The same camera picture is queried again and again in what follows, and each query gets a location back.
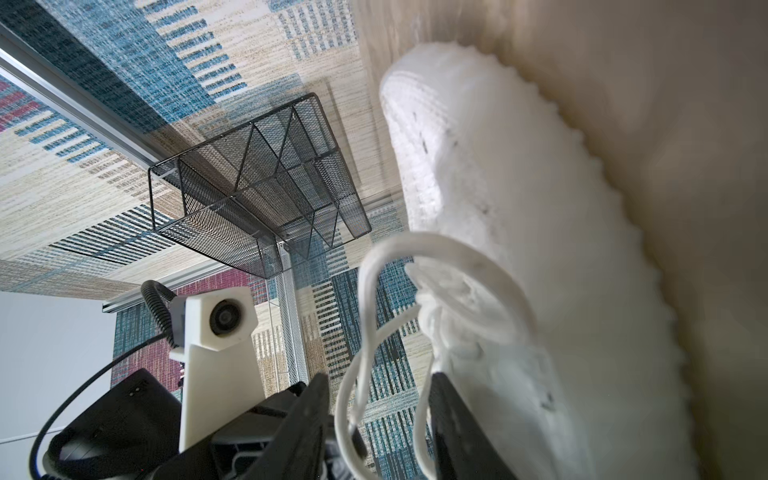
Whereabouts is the white sneaker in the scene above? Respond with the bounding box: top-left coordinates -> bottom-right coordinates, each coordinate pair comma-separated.
380,43 -> 697,479

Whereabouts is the white shoelace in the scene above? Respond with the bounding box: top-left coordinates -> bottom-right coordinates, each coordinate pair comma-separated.
334,232 -> 534,479

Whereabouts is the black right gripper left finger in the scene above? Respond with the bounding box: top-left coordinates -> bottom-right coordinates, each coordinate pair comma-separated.
239,373 -> 329,479

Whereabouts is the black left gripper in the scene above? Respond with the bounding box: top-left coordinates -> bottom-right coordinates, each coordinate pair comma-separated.
151,382 -> 327,479

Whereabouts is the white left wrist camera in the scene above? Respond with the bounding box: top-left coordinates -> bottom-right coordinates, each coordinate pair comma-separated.
169,287 -> 266,452

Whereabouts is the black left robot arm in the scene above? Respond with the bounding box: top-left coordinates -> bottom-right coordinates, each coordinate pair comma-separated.
43,369 -> 332,479

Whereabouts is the black wire mesh shelf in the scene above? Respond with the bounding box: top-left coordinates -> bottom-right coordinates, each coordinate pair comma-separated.
147,93 -> 372,279

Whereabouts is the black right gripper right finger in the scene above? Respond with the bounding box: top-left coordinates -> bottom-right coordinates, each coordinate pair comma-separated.
428,373 -> 502,479

